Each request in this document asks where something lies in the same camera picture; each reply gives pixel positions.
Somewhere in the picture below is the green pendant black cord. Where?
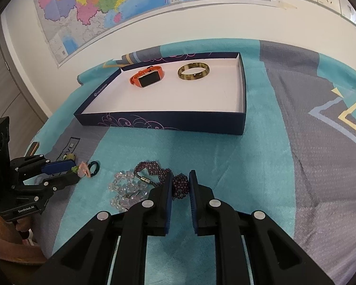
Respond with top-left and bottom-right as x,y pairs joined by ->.
62,153 -> 82,176

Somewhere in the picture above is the black ring pink charm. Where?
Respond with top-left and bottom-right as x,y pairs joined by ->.
76,161 -> 100,178

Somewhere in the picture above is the clear crystal bead bracelet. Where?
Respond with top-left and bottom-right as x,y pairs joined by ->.
107,170 -> 150,214

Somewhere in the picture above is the dark purple beaded bracelet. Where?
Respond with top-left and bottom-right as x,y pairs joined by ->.
133,160 -> 190,201

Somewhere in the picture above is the orange smart watch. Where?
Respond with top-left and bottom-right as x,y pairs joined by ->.
130,66 -> 164,88

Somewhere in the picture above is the tortoiseshell bangle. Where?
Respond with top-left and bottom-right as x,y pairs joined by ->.
177,62 -> 210,81

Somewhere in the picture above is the person's left hand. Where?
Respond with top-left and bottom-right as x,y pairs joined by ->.
15,216 -> 34,246

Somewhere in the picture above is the wooden wardrobe door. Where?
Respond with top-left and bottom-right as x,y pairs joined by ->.
0,20 -> 47,158

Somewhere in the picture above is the teal grey bed sheet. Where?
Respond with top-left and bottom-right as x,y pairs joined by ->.
33,39 -> 356,284

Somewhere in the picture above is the navy blue tray box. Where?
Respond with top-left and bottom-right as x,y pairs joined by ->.
74,52 -> 246,135

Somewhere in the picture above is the white wall switch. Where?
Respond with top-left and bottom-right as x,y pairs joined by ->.
339,0 -> 356,26

